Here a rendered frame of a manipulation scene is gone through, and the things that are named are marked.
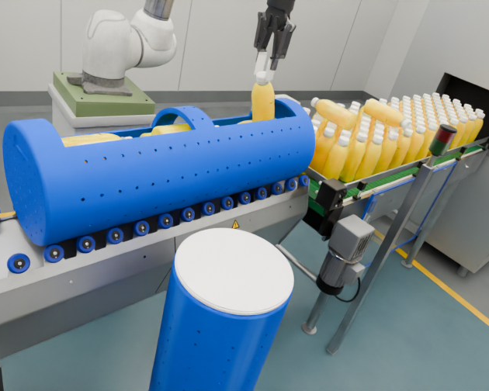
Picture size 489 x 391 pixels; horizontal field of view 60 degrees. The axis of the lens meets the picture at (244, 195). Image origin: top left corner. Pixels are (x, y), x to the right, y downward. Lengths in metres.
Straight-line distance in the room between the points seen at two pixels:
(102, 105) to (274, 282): 0.95
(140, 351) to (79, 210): 1.21
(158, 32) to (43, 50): 2.32
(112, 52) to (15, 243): 0.80
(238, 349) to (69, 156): 0.54
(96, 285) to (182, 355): 0.29
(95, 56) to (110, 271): 0.83
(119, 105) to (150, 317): 1.07
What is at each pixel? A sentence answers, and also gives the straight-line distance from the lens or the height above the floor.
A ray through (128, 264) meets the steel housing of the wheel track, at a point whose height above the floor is 0.87.
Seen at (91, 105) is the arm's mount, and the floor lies 1.04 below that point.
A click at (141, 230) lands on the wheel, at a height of 0.96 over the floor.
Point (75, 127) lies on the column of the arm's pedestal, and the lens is 1.63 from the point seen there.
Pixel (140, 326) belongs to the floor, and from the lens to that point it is 2.17.
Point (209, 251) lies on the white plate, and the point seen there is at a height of 1.04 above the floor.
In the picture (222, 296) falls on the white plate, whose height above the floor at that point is 1.04.
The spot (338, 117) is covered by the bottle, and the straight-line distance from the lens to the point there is 1.74.
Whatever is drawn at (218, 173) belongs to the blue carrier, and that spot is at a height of 1.11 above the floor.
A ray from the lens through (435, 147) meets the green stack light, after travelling 1.68.
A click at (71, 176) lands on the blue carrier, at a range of 0.94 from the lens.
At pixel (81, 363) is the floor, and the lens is 2.05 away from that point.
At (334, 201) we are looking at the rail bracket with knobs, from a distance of 1.53.
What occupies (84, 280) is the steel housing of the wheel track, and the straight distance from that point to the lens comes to 1.13.
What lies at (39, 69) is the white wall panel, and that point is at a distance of 4.03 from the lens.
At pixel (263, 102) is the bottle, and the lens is 1.31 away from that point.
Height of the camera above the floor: 1.67
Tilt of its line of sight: 31 degrees down
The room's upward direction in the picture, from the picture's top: 15 degrees clockwise
